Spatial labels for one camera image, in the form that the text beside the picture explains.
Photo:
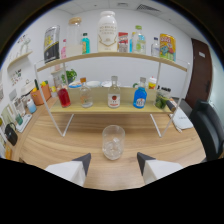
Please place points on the wooden wall shelf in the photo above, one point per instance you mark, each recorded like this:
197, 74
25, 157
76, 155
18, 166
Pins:
20, 58

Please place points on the large white milk bottle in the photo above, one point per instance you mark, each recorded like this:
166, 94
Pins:
107, 33

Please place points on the orange storage box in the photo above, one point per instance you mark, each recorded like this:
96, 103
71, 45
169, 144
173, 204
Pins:
40, 96

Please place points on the white kitchen scale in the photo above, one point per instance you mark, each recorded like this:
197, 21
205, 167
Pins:
25, 125

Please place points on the small teal cup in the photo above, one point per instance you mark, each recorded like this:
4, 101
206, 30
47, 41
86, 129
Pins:
19, 119

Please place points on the green and white mug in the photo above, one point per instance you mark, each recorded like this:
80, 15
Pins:
136, 85

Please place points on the white figurine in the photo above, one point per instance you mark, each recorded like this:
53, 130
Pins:
25, 44

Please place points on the black office chair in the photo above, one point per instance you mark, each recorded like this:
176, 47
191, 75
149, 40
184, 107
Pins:
208, 130

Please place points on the plain white bowl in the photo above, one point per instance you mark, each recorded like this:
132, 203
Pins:
93, 84

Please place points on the red liquid glass bottle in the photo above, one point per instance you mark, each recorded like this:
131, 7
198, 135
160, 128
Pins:
64, 97

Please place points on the dark brown door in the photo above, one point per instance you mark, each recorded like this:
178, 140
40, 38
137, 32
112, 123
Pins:
200, 71

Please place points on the white bowl with dark rim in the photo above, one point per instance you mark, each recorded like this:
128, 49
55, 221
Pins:
106, 83

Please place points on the white wooden two-tier shelf rack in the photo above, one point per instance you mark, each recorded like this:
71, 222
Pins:
100, 107

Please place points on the yellow cartoon print can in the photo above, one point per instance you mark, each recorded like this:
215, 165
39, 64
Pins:
167, 47

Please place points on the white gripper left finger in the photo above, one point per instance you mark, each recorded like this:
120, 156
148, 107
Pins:
71, 171

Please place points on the white small appliance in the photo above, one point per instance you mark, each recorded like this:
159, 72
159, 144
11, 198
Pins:
27, 88

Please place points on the blue liquid bottle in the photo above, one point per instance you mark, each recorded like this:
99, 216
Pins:
140, 98

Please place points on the dark grey flat tool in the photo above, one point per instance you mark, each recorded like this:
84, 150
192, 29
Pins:
171, 105

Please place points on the small green potted plant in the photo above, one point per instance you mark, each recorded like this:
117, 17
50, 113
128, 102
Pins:
70, 76

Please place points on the glass jar with cork lid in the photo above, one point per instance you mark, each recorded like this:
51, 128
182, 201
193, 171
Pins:
74, 38

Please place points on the small clear bottle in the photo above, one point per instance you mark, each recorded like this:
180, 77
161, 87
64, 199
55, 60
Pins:
155, 48

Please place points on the small white blue bottle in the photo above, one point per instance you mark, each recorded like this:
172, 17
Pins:
31, 107

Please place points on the clear glass with ice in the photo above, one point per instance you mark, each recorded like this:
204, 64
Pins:
113, 143

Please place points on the clear bottle with red label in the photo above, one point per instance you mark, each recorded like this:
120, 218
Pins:
114, 98

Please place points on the pink slim bottle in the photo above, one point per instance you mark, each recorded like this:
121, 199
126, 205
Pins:
63, 50

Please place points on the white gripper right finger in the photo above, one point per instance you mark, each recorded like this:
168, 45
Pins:
156, 168

